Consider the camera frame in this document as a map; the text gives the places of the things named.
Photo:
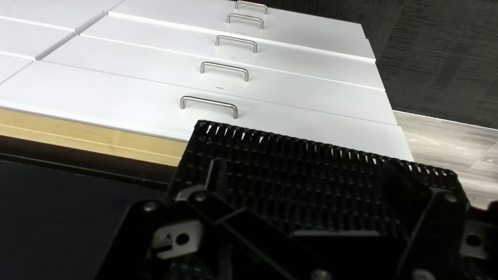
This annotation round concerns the white counter drawer front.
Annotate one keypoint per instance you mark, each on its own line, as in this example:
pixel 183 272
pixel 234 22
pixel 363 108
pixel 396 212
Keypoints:
pixel 10 64
pixel 145 64
pixel 166 39
pixel 176 16
pixel 52 8
pixel 36 36
pixel 119 101

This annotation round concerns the white counter with wood top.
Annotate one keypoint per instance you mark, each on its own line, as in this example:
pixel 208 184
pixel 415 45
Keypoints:
pixel 78 136

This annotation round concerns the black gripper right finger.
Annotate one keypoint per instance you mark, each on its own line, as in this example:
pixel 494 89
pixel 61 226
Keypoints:
pixel 441 238

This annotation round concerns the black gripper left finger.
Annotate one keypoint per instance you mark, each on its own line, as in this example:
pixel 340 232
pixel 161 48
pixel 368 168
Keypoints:
pixel 134 243

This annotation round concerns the black woven container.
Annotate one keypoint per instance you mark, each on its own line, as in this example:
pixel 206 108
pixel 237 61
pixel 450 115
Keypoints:
pixel 312 181

